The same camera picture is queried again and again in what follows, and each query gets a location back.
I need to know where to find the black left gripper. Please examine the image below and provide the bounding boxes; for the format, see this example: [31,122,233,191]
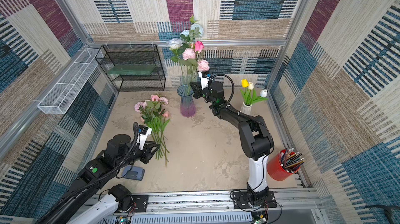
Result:
[115,140,161,172]

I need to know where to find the pink carnation stem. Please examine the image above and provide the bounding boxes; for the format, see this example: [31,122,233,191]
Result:
[134,100,168,167]

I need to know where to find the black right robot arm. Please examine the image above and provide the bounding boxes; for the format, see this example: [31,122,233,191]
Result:
[190,72,278,212]

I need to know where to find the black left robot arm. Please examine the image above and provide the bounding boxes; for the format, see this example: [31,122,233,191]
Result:
[36,123,160,224]

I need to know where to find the purple glass vase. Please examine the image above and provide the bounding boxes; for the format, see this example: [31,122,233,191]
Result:
[177,85,196,118]

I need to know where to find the white ribbed vase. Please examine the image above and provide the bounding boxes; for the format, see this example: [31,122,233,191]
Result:
[240,102,252,115]

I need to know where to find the grey blue small case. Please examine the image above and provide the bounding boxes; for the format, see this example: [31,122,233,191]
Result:
[122,165,145,181]

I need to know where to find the pink rose bouquet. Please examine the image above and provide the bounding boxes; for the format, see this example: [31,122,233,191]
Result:
[167,16,210,95]

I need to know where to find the yellow tulip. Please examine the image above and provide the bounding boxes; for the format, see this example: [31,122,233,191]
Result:
[241,79,249,88]

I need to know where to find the green mat on shelf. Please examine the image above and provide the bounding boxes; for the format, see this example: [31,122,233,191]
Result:
[107,65,156,75]

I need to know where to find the cream white tulip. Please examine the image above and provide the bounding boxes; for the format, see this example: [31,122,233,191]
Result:
[248,82,254,90]

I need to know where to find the white tulip bud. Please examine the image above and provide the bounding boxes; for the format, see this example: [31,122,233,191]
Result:
[259,89,268,98]

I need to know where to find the red cup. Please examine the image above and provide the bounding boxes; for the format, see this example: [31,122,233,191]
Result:
[267,150,296,181]

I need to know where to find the pencils in red cup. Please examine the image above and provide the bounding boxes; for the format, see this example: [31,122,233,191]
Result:
[278,149,305,174]

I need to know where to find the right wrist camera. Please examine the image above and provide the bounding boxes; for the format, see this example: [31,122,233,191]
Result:
[198,71,210,90]

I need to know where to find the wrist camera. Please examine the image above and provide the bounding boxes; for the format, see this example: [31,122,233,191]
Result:
[198,71,210,90]
[136,125,152,150]

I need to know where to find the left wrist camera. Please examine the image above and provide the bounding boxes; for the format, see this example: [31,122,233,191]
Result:
[136,125,152,150]

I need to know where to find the black wire shelf rack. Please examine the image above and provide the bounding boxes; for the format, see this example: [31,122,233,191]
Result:
[95,44,166,92]

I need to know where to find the white wire mesh basket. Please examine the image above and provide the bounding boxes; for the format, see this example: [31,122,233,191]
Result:
[37,48,98,115]

